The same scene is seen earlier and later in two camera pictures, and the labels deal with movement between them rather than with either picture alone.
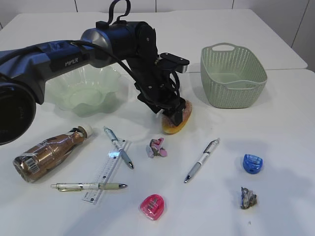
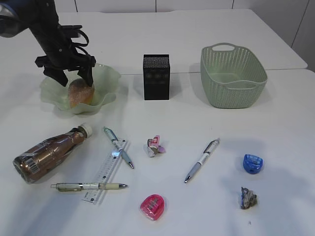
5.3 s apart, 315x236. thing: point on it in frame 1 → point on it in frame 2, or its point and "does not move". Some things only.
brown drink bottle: x=27 y=165 does not move
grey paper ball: x=248 y=199 does not move
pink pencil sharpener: x=152 y=206 does not move
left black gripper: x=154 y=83 → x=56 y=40
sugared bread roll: x=167 y=125 → x=79 y=92
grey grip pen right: x=206 y=153 does not move
